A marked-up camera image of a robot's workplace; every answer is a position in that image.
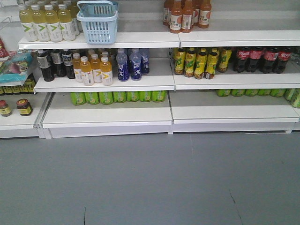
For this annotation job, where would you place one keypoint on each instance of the pale yellow juice bottle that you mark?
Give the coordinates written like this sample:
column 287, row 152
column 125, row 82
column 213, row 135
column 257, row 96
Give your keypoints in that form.
column 26, row 20
column 52, row 23
column 65, row 21
column 39, row 23

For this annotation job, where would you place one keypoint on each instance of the yellow lemon tea bottle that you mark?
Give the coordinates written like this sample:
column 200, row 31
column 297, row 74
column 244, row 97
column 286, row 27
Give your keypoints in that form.
column 223, row 61
column 201, row 60
column 211, row 64
column 179, row 61
column 190, row 62

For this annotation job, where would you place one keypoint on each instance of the teal snack bag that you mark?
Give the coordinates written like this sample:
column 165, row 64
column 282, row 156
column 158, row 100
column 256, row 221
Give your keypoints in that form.
column 16, row 69

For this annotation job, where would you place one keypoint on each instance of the orange juice bottle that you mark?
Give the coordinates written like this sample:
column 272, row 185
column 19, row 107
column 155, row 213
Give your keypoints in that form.
column 106, row 71
column 76, row 67
column 86, row 71
column 96, row 68

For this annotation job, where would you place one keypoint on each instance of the green drink bottle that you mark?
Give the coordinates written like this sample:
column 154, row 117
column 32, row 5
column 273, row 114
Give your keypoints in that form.
column 119, row 96
column 106, row 98
column 158, row 95
column 132, row 96
column 92, row 98
column 78, row 98
column 145, row 96

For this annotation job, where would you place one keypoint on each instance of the white metal shelf unit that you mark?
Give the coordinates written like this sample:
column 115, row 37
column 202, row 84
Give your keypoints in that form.
column 191, row 105

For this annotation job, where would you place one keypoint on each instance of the light blue plastic basket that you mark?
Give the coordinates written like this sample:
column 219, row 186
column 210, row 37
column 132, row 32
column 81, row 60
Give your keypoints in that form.
column 99, row 21

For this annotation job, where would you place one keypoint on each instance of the cola bottle red label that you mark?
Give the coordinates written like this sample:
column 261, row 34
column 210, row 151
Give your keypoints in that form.
column 283, row 57
column 254, row 56
column 242, row 55
column 270, row 57

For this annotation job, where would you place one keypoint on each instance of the red lid sauce jar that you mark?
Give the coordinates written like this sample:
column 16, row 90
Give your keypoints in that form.
column 24, row 107
column 5, row 109

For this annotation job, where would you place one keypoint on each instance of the blue sports drink bottle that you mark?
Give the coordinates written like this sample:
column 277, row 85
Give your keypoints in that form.
column 122, row 61
column 145, row 60
column 136, row 61

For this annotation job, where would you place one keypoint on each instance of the orange C100 drink bottle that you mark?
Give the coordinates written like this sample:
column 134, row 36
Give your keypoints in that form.
column 187, row 15
column 176, row 17
column 205, row 11

